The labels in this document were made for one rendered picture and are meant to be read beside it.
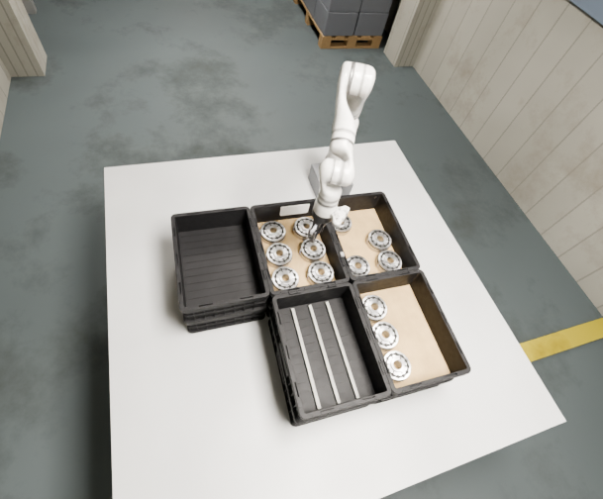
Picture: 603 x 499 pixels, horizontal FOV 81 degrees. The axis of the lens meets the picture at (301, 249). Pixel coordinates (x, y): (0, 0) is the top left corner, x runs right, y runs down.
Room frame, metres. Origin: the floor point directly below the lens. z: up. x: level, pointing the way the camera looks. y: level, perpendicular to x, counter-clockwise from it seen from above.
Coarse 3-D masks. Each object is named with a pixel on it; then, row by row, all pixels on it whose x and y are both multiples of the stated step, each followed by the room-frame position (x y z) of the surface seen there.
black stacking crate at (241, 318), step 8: (248, 312) 0.48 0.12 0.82; (256, 312) 0.49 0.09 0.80; (264, 312) 0.52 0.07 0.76; (208, 320) 0.41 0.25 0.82; (216, 320) 0.42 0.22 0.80; (224, 320) 0.44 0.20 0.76; (232, 320) 0.45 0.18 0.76; (240, 320) 0.47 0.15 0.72; (248, 320) 0.49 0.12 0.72; (256, 320) 0.50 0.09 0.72; (192, 328) 0.39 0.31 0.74; (200, 328) 0.40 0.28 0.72; (208, 328) 0.41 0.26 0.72; (216, 328) 0.42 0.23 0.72
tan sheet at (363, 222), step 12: (360, 216) 1.06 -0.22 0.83; (372, 216) 1.08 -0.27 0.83; (360, 228) 0.99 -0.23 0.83; (372, 228) 1.01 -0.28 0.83; (348, 240) 0.91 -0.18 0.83; (360, 240) 0.93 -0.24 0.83; (348, 252) 0.84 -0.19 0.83; (360, 252) 0.86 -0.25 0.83; (372, 252) 0.88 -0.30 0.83; (372, 264) 0.82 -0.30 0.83
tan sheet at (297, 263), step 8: (288, 224) 0.90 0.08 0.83; (272, 232) 0.84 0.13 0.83; (288, 232) 0.86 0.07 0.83; (288, 240) 0.83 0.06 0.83; (296, 240) 0.84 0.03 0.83; (320, 240) 0.87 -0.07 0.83; (264, 248) 0.76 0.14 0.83; (296, 248) 0.80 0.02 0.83; (296, 256) 0.76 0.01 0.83; (296, 264) 0.72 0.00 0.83; (304, 264) 0.73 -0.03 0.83; (272, 272) 0.66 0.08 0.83; (304, 272) 0.69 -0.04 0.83; (304, 280) 0.66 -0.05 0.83
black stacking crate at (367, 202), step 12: (348, 204) 1.06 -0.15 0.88; (360, 204) 1.09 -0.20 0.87; (372, 204) 1.12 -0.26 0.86; (384, 204) 1.09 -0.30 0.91; (384, 216) 1.06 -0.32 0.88; (384, 228) 1.02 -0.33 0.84; (396, 228) 0.97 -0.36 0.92; (396, 240) 0.94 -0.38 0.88; (396, 252) 0.91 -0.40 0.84; (408, 252) 0.86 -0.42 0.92; (408, 264) 0.83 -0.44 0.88
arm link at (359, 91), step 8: (360, 64) 1.06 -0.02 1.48; (360, 72) 1.03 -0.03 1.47; (368, 72) 1.04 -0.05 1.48; (352, 80) 1.02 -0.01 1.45; (360, 80) 1.02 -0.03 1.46; (368, 80) 1.02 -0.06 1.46; (352, 88) 1.01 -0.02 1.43; (360, 88) 1.01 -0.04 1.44; (368, 88) 1.02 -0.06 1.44; (352, 96) 1.11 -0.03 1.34; (360, 96) 1.03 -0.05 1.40; (352, 104) 1.10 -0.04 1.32; (360, 104) 1.08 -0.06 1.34; (352, 112) 1.11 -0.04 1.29
